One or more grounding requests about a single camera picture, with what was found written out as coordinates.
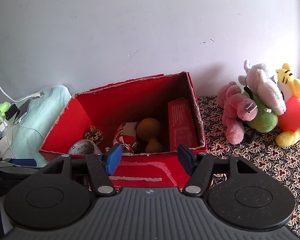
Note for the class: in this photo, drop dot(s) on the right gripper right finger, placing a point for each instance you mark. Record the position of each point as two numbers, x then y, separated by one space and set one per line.
202 166

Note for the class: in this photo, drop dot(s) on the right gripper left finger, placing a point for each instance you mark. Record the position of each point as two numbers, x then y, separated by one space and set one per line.
83 176

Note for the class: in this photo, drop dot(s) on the white tape roll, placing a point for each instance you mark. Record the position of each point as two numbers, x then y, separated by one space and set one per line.
83 147

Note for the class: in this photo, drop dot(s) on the brown pine cone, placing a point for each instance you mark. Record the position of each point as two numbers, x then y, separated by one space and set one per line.
93 134

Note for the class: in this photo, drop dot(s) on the red decorated small box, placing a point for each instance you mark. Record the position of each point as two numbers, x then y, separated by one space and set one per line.
181 125

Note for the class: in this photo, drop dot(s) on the red white patterned ball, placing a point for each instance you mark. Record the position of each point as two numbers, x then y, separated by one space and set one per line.
126 136

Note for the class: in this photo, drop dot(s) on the orange wooden gourd toy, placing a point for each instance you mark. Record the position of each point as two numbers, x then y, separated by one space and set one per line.
148 131

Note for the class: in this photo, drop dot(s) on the mint green pillow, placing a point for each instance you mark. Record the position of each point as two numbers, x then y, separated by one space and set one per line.
28 135

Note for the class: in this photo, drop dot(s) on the red cardboard box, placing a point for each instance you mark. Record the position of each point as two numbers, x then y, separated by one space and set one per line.
129 101

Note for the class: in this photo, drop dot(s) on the black smartphone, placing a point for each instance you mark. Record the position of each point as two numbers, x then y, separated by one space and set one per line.
22 111

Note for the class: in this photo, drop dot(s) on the pink plush toy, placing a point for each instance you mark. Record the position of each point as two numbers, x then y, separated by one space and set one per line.
237 108

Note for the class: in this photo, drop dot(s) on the green round plush toy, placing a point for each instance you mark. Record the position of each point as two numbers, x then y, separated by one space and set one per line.
264 121

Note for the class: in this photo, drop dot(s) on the patterned floral tablecloth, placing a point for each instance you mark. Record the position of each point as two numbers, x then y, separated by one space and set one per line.
282 164

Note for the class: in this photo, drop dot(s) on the yellow tiger plush toy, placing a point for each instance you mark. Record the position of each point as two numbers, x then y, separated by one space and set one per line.
289 122

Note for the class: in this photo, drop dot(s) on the white grey plush toy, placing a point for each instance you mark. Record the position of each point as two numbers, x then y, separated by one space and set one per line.
263 82

